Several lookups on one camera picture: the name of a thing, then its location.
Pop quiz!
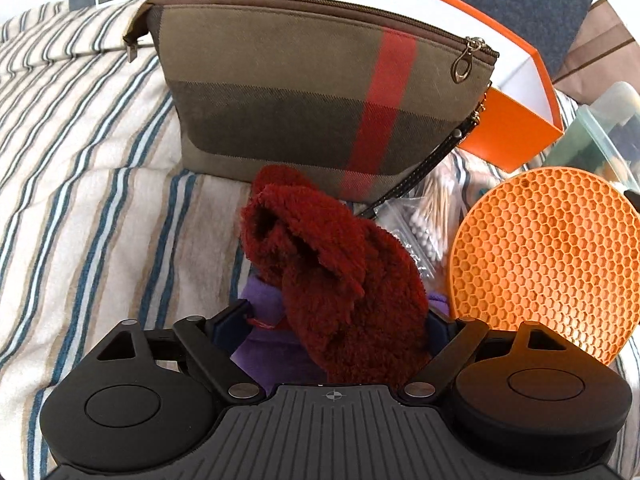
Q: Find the brown paper bag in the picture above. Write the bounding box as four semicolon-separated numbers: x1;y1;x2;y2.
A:
552;0;637;96

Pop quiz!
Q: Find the brown plaid zipper pouch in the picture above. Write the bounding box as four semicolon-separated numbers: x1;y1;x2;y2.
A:
122;0;501;221

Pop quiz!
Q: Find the clear plastic storage container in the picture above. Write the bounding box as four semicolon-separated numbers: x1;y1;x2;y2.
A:
545;81;640;212

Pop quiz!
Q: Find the orange cardboard box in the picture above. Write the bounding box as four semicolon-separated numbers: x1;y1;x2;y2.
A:
255;0;566;174

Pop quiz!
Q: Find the striped bed blanket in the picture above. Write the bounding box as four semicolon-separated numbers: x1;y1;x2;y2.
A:
0;0;640;480

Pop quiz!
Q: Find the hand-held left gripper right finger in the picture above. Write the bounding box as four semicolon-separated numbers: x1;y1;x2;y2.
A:
402;309;577;404

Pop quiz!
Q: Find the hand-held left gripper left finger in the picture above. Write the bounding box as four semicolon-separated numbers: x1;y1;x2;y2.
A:
97;299;262;404

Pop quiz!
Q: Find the purple fleece cloth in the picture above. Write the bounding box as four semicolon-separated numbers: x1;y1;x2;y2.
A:
232;275;454;396

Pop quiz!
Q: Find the red fuzzy cloth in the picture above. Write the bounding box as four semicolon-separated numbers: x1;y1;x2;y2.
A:
239;164;432;386

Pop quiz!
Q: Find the orange honeycomb silicone mat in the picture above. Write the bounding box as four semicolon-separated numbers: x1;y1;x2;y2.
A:
442;167;640;365

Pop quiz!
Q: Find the dark grey headboard panel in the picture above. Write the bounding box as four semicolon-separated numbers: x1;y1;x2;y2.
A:
397;0;619;82

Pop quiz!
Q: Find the bag of cotton swabs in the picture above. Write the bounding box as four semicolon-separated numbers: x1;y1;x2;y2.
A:
385;155;482;282

